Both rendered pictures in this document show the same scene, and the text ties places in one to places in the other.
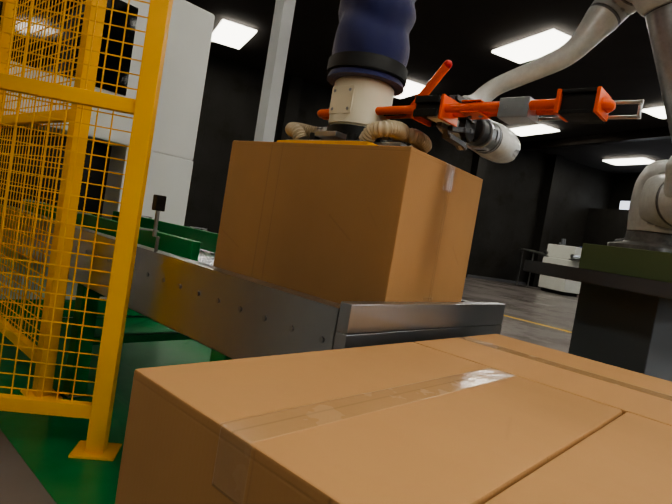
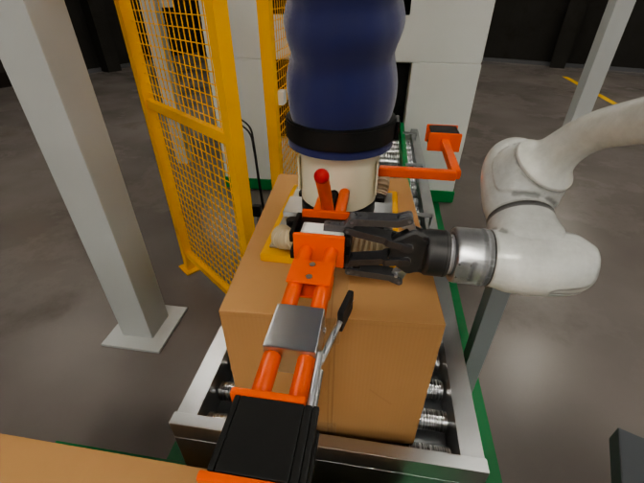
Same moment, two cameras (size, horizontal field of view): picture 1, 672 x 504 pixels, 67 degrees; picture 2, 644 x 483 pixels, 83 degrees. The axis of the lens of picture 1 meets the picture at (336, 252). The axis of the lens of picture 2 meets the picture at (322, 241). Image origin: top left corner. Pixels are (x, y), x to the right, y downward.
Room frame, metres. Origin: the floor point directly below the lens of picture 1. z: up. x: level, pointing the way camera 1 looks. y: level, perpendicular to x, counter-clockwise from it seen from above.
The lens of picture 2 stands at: (1.01, -0.62, 1.42)
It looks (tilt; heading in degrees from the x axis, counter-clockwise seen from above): 34 degrees down; 57
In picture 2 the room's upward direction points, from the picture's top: straight up
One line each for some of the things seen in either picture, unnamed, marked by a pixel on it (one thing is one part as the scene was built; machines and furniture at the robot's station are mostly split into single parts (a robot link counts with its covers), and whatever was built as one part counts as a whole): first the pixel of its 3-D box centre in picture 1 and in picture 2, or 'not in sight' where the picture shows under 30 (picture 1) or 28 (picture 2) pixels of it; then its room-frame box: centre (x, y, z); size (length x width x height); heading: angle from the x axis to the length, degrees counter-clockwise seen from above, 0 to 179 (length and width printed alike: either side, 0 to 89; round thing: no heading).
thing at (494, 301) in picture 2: not in sight; (489, 312); (1.99, -0.18, 0.50); 0.07 x 0.07 x 1.00; 48
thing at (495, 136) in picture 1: (482, 135); (466, 255); (1.46, -0.35, 1.07); 0.09 x 0.06 x 0.09; 48
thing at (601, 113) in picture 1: (582, 105); (258, 448); (1.06, -0.45, 1.08); 0.08 x 0.07 x 0.05; 48
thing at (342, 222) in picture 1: (343, 229); (335, 288); (1.46, -0.01, 0.75); 0.60 x 0.40 x 0.40; 52
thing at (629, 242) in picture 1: (647, 242); not in sight; (1.58, -0.94, 0.86); 0.22 x 0.18 x 0.06; 20
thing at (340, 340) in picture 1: (430, 357); (321, 470); (1.24, -0.27, 0.48); 0.70 x 0.03 x 0.15; 138
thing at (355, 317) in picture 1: (437, 315); (321, 447); (1.24, -0.27, 0.58); 0.70 x 0.03 x 0.06; 138
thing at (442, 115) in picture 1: (436, 111); (322, 237); (1.29, -0.19, 1.08); 0.10 x 0.08 x 0.06; 138
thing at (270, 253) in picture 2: (331, 142); (299, 213); (1.39, 0.06, 0.97); 0.34 x 0.10 x 0.05; 48
